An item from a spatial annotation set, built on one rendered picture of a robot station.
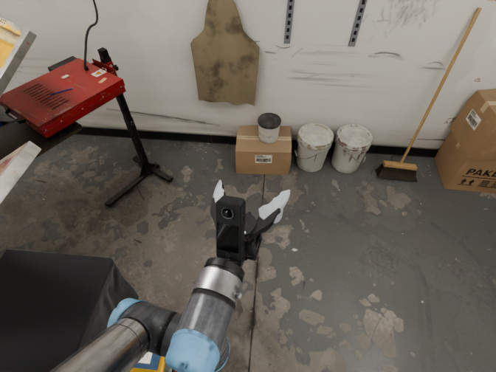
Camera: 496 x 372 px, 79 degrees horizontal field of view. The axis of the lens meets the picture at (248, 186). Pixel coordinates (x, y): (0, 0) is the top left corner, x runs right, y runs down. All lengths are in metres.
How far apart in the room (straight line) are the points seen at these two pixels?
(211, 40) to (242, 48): 0.24
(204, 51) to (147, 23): 0.46
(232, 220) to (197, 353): 0.19
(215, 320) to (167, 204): 2.31
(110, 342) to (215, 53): 2.29
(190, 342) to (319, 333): 1.83
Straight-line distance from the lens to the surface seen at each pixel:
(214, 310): 0.49
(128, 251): 2.60
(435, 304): 2.62
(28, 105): 2.20
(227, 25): 2.47
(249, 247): 0.57
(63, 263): 1.55
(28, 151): 1.08
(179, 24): 2.62
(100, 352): 0.52
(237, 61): 2.57
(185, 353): 0.48
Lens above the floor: 2.16
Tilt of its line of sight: 51 degrees down
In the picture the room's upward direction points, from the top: straight up
